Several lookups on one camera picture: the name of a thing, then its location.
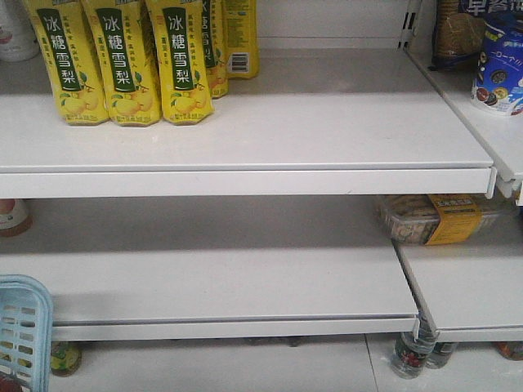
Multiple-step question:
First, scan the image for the blue white cookie tub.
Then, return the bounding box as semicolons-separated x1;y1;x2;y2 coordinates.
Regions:
471;11;522;116

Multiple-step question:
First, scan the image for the clear water bottle red label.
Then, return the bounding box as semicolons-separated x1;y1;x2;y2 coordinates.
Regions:
391;332;436;380

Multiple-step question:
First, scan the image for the orange drink bottle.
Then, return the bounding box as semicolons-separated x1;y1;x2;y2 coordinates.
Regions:
1;198;33;237

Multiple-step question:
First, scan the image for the orange bottle bottom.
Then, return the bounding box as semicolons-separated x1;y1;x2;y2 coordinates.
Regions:
494;341;523;361

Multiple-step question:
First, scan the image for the yellow green tea bottle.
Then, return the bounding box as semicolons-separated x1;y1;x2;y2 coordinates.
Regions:
50;341;83;376

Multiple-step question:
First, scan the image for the brown cracker package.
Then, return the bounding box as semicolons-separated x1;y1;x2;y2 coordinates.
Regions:
431;0;522;69

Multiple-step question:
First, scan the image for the white metal shelving unit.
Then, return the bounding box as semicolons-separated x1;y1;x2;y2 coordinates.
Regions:
1;1;522;391

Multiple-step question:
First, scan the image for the clear cracker tray yellow label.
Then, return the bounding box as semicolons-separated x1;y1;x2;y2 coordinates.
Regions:
375;194;516;245

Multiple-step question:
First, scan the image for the white peach drink bottle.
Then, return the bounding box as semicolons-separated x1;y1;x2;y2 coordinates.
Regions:
1;0;40;62

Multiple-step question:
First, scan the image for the light blue plastic basket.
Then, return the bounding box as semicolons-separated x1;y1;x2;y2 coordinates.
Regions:
1;274;53;392

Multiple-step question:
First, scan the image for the yellow pear drink bottle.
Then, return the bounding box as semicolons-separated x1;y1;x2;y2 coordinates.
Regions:
82;1;162;127
23;1;110;126
202;0;229;99
224;0;259;79
145;0;214;126

